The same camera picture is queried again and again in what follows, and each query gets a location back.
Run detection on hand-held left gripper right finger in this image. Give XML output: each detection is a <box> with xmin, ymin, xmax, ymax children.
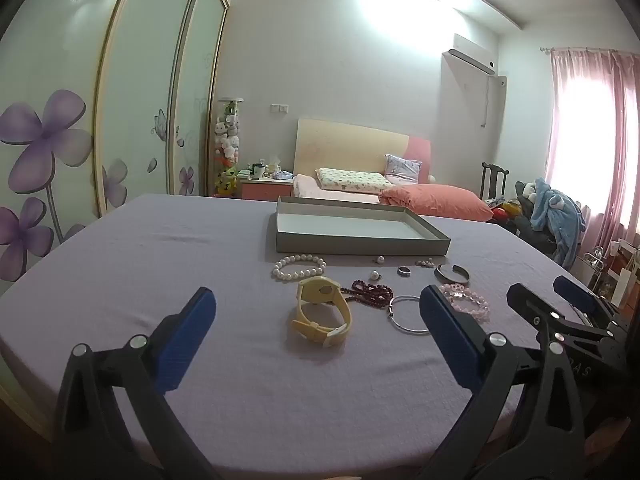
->
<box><xmin>419</xmin><ymin>284</ymin><xmax>587</xmax><ymax>480</ymax></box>

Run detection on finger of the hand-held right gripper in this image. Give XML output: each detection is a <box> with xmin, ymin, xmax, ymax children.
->
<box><xmin>552</xmin><ymin>275</ymin><xmax>628</xmax><ymax>332</ymax></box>
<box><xmin>506</xmin><ymin>283</ymin><xmax>617</xmax><ymax>348</ymax></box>

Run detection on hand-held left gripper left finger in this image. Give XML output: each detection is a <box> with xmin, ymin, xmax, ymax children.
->
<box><xmin>52</xmin><ymin>287</ymin><xmax>224</xmax><ymax>480</ymax></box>

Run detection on pink bead bracelet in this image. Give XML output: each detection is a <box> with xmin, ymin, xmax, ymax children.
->
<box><xmin>440</xmin><ymin>283</ymin><xmax>492</xmax><ymax>323</ymax></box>

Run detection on thin silver hoop bangle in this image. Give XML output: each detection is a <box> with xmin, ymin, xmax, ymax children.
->
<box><xmin>387</xmin><ymin>295</ymin><xmax>432</xmax><ymax>335</ymax></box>

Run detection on silver cuff bangle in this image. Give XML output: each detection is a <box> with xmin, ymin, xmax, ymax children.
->
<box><xmin>434</xmin><ymin>263</ymin><xmax>471</xmax><ymax>285</ymax></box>

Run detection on dark red bead bracelet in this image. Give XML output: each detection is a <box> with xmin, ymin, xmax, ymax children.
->
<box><xmin>340</xmin><ymin>280</ymin><xmax>395</xmax><ymax>307</ymax></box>

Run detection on cream yellow wrist watch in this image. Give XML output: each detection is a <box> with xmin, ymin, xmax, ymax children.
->
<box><xmin>291</xmin><ymin>276</ymin><xmax>353</xmax><ymax>349</ymax></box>

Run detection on white pearl bracelet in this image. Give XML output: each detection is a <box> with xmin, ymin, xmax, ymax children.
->
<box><xmin>271</xmin><ymin>254</ymin><xmax>327</xmax><ymax>283</ymax></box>

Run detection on grey shallow cardboard tray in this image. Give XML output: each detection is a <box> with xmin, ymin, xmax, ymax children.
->
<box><xmin>275</xmin><ymin>196</ymin><xmax>452</xmax><ymax>256</ymax></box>

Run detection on white paper bag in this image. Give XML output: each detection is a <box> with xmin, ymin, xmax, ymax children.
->
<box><xmin>609</xmin><ymin>246</ymin><xmax>640</xmax><ymax>307</ymax></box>

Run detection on black chair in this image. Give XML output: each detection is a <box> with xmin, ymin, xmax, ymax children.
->
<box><xmin>514</xmin><ymin>182</ymin><xmax>563</xmax><ymax>257</ymax></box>

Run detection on light blue plush garment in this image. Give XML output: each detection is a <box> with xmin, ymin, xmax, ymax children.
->
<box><xmin>529</xmin><ymin>177</ymin><xmax>588</xmax><ymax>269</ymax></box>

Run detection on red and yellow toys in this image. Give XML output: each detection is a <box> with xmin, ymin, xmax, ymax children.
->
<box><xmin>491</xmin><ymin>198</ymin><xmax>522</xmax><ymax>222</ymax></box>

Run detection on dark wooden chair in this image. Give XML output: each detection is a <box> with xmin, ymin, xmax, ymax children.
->
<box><xmin>479</xmin><ymin>161</ymin><xmax>510</xmax><ymax>202</ymax></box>

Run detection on salmon pink duvet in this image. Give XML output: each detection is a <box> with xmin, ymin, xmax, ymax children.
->
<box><xmin>378</xmin><ymin>183</ymin><xmax>496</xmax><ymax>222</ymax></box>

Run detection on pink curtain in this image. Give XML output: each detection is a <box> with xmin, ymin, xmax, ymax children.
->
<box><xmin>544</xmin><ymin>48</ymin><xmax>640</xmax><ymax>261</ymax></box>

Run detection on pink nightstand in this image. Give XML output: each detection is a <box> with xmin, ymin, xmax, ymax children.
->
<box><xmin>237</xmin><ymin>174</ymin><xmax>296</xmax><ymax>202</ymax></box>

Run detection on lilac printed pillow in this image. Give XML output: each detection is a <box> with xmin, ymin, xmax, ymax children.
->
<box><xmin>383</xmin><ymin>154</ymin><xmax>424</xmax><ymax>184</ymax></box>

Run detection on white floral pillow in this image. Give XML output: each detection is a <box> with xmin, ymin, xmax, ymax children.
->
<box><xmin>314</xmin><ymin>167</ymin><xmax>392</xmax><ymax>194</ymax></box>

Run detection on clear tube of plush toys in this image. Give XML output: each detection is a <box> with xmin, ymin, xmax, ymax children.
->
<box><xmin>212</xmin><ymin>97</ymin><xmax>245</xmax><ymax>197</ymax></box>

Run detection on beige and pink headboard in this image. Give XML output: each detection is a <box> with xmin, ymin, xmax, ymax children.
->
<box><xmin>293</xmin><ymin>118</ymin><xmax>432</xmax><ymax>184</ymax></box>

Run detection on white air conditioner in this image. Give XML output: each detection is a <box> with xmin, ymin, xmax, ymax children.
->
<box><xmin>446</xmin><ymin>33</ymin><xmax>498</xmax><ymax>75</ymax></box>

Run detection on wardrobe with flower doors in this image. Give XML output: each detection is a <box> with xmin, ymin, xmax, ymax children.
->
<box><xmin>0</xmin><ymin>0</ymin><xmax>232</xmax><ymax>306</ymax></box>

